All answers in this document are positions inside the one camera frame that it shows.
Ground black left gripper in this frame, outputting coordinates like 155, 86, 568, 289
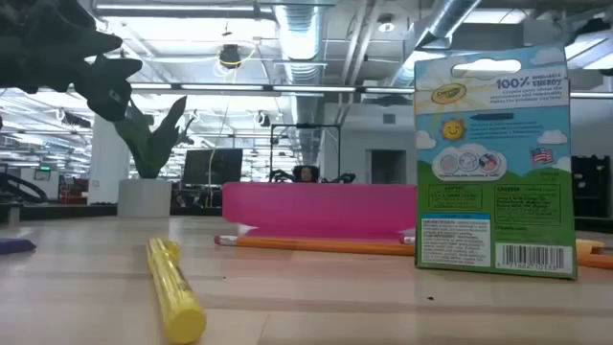
0, 0, 144, 123

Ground purple eraser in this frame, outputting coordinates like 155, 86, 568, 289
0, 238, 37, 256

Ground yellow highlighter marker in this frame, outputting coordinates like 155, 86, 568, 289
146, 237, 208, 345

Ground pink plastic pencil box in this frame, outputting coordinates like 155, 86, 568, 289
221, 181, 419, 241

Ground Crayola crayon box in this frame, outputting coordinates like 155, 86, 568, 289
414, 45, 579, 281

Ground white building column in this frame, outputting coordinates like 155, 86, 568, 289
87, 114, 131, 206

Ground green snake plant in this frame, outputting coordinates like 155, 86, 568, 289
113, 95, 197, 180

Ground red tool cart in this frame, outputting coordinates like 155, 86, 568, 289
59, 177, 90, 205

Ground white round planter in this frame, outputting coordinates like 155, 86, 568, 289
117, 178, 172, 219

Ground black ceiling-hung device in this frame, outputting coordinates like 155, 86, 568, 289
218, 43, 242, 70

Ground black computer monitor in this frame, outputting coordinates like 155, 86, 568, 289
181, 148, 244, 186

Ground person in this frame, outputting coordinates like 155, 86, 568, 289
292, 165, 321, 184

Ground black storage cabinet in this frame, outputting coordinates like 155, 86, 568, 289
570, 154, 612, 219

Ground black table frame rail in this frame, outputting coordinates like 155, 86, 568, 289
0, 203, 224, 224

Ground silver ventilation duct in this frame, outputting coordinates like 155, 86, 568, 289
275, 4, 328, 164

